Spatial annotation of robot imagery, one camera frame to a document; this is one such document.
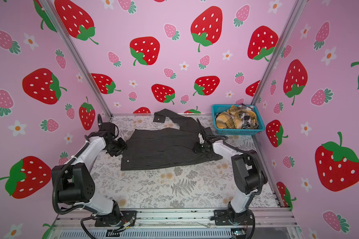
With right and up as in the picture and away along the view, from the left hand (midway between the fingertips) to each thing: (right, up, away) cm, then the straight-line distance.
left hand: (126, 148), depth 90 cm
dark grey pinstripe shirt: (+14, -1, +8) cm, 16 cm away
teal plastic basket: (+79, +12, +12) cm, 81 cm away
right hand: (+43, -1, +5) cm, 43 cm away
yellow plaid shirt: (+71, +19, +17) cm, 76 cm away
